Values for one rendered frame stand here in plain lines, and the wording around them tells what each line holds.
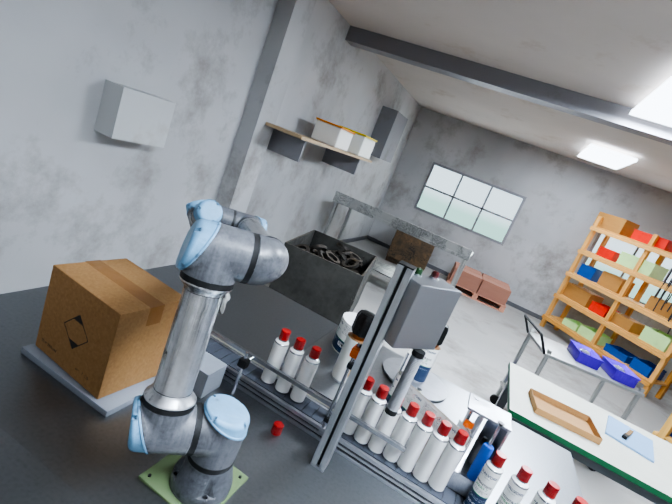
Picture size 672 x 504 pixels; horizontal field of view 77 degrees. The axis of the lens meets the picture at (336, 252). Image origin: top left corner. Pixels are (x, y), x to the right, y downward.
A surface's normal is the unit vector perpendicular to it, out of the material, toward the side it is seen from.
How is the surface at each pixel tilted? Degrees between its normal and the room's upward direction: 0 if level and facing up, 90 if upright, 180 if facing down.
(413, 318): 90
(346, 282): 90
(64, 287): 90
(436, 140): 90
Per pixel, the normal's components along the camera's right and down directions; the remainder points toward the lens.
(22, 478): 0.36, -0.90
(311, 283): -0.20, 0.17
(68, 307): -0.43, 0.07
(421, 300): 0.49, 0.40
